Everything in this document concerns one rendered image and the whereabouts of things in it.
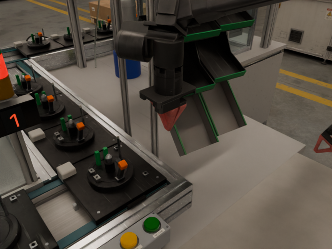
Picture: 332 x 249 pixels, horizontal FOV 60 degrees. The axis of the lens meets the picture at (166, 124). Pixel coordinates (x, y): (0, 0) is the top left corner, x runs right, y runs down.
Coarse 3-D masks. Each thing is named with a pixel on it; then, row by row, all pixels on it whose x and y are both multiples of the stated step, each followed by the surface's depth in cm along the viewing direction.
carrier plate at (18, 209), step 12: (24, 192) 82; (12, 204) 78; (24, 204) 78; (24, 216) 75; (36, 216) 75; (24, 228) 72; (36, 228) 72; (24, 240) 69; (36, 240) 69; (48, 240) 69
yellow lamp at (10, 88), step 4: (8, 76) 66; (0, 80) 64; (4, 80) 65; (8, 80) 66; (0, 84) 65; (4, 84) 65; (8, 84) 66; (0, 88) 65; (4, 88) 66; (8, 88) 66; (12, 88) 68; (0, 92) 65; (4, 92) 66; (8, 92) 67; (12, 92) 68; (0, 96) 66; (4, 96) 66; (8, 96) 67
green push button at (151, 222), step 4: (148, 220) 73; (152, 220) 73; (156, 220) 73; (144, 224) 73; (148, 224) 72; (152, 224) 72; (156, 224) 72; (148, 228) 71; (152, 228) 71; (156, 228) 72
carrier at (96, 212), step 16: (96, 160) 87; (112, 160) 84; (128, 160) 90; (144, 160) 93; (64, 176) 85; (80, 176) 87; (96, 176) 82; (112, 176) 84; (128, 176) 84; (160, 176) 87; (80, 192) 82; (96, 192) 82; (112, 192) 82; (128, 192) 82; (144, 192) 82; (96, 208) 77; (112, 208) 77; (96, 224) 74
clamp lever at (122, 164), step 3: (117, 159) 79; (120, 159) 79; (117, 162) 78; (120, 162) 77; (123, 162) 77; (120, 165) 76; (123, 165) 76; (126, 165) 77; (120, 168) 77; (123, 168) 77; (120, 171) 79; (123, 171) 80; (117, 174) 81; (120, 174) 80; (123, 174) 81; (117, 177) 82; (120, 177) 82
